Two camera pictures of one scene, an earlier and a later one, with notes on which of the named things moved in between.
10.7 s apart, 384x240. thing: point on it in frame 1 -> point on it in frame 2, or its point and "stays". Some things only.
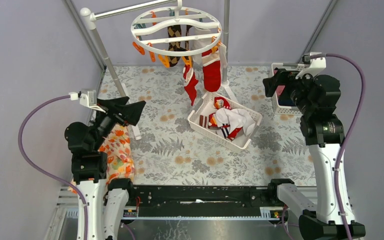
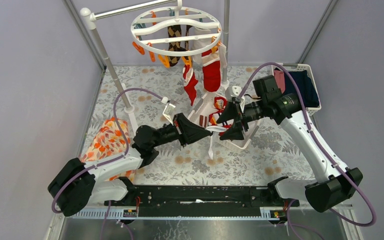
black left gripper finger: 130,113 -> 186,123
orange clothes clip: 140,49 stays
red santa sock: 220,102 stays
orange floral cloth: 117,148 stays
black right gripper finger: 283,73 -> 231,110
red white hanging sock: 211,61 stays
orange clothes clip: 165,60 stays
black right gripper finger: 271,85 -> 235,133
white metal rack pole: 91,17 stays
